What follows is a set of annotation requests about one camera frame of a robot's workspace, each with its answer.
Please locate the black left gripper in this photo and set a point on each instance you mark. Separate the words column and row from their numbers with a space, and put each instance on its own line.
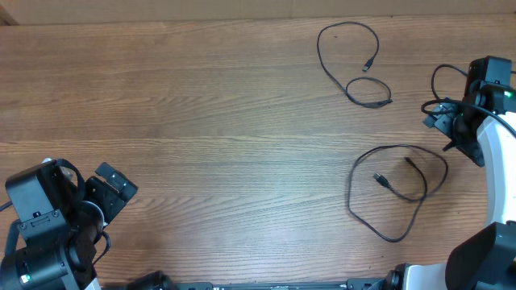
column 112, row 201

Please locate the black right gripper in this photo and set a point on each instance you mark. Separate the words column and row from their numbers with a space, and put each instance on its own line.
column 442, row 122

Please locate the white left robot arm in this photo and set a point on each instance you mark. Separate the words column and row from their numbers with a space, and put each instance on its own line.
column 61, row 217

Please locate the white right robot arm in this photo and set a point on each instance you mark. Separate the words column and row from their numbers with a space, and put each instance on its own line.
column 482, row 126

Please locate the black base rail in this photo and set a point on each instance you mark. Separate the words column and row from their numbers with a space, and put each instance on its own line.
column 160, row 281

